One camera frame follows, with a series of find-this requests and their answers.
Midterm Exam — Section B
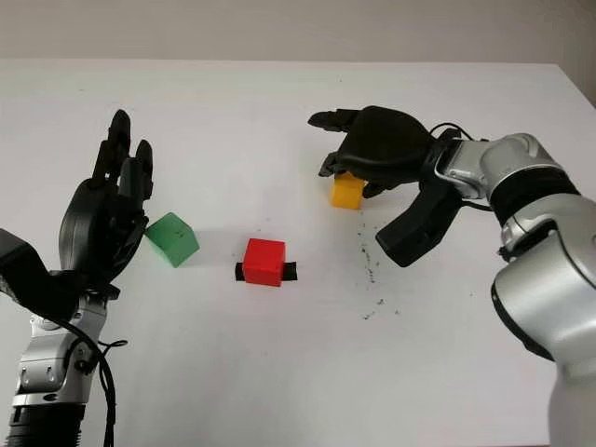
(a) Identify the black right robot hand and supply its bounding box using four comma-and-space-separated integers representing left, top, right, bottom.
306, 105, 443, 199

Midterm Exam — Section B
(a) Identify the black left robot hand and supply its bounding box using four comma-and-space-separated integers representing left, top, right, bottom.
59, 109, 155, 299

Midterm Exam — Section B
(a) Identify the yellow wooden block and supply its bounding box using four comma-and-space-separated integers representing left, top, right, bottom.
331, 170, 366, 210

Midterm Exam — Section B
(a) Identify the green wooden block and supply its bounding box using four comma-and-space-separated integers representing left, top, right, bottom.
144, 211, 201, 270

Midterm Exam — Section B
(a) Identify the red wooden block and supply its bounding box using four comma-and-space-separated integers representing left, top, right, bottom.
242, 237, 286, 287

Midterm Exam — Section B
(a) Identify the black tape strip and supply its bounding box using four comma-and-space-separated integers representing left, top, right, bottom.
234, 262, 298, 283

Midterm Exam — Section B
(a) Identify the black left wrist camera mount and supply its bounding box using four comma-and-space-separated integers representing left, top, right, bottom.
0, 227, 88, 322

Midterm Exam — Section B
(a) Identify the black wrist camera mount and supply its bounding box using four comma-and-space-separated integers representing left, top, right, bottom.
0, 227, 88, 322
374, 153, 467, 269

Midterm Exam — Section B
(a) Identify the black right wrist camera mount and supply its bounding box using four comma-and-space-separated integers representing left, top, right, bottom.
374, 153, 467, 269

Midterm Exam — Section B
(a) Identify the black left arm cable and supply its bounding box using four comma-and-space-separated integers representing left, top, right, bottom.
55, 320, 129, 447

